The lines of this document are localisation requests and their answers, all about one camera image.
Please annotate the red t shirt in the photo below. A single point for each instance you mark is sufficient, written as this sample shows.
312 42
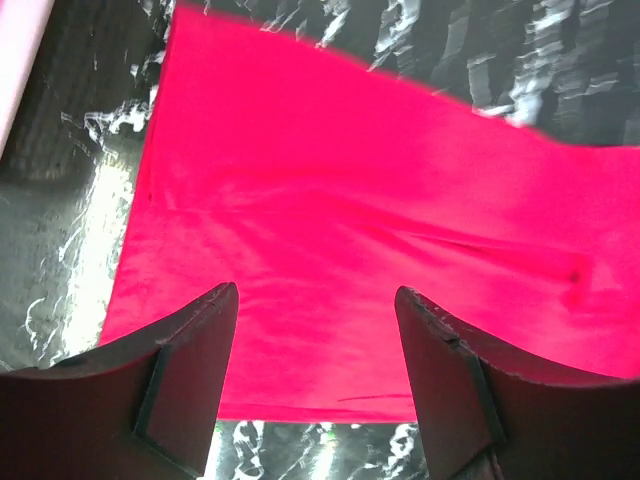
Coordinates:
319 188

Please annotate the white plastic basket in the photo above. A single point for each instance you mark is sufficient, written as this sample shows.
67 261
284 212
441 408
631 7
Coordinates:
22 25

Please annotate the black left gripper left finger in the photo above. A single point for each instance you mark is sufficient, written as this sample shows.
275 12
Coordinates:
141 407

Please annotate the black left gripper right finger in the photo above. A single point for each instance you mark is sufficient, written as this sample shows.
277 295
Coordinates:
487 409

